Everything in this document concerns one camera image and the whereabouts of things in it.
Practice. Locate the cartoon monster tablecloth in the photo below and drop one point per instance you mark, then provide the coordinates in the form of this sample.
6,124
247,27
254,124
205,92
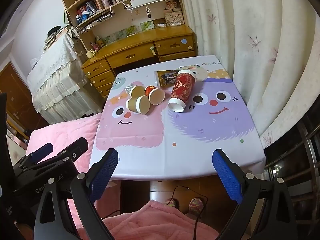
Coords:
166,145

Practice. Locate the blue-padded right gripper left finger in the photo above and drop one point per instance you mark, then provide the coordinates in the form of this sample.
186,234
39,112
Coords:
88,187

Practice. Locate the lace-covered piano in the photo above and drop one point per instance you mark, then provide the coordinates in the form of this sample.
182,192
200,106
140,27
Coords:
59,88

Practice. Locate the right patterned slipper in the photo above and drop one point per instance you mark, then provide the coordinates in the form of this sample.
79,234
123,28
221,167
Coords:
196,206

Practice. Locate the patterned slipper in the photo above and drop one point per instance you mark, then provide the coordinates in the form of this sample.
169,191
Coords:
172,202
196,206

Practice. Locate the checkered paper cup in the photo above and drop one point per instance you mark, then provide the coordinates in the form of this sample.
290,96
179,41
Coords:
134,90

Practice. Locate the tall red paper cup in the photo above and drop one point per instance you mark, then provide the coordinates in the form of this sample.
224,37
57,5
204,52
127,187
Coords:
181,91

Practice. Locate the pink bed blanket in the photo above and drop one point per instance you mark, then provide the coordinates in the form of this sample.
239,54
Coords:
61,135

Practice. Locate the dark metal rack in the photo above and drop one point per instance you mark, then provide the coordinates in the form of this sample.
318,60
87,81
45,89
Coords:
295,158

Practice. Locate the wooden desk with drawers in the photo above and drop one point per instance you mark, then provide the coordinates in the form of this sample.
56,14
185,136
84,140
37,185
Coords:
141,49

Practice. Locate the brown sleeved paper cup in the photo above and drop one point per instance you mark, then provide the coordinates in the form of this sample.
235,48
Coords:
140,105

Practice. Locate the wooden bookshelf hutch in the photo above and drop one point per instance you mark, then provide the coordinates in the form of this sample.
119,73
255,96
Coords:
117,2

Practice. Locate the decorated cardboard box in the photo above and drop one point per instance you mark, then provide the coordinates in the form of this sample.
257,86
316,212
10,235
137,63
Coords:
174,18

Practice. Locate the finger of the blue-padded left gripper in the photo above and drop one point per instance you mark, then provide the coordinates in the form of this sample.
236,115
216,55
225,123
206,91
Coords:
75,150
36,156

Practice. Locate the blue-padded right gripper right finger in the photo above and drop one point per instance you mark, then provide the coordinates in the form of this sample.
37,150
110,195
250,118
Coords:
276,219

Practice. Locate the small red paper cup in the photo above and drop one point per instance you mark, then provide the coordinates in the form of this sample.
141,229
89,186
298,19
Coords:
155,95

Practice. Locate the left patterned slipper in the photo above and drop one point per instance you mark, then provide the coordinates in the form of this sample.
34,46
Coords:
172,202

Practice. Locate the pink fleece robe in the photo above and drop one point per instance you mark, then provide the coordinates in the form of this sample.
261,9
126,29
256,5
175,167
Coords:
156,220

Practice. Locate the white floral curtain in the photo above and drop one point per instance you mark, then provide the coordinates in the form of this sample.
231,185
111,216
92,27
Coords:
270,48

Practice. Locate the clear printed plastic cup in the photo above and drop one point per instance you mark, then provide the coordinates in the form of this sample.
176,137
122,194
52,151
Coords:
166,78

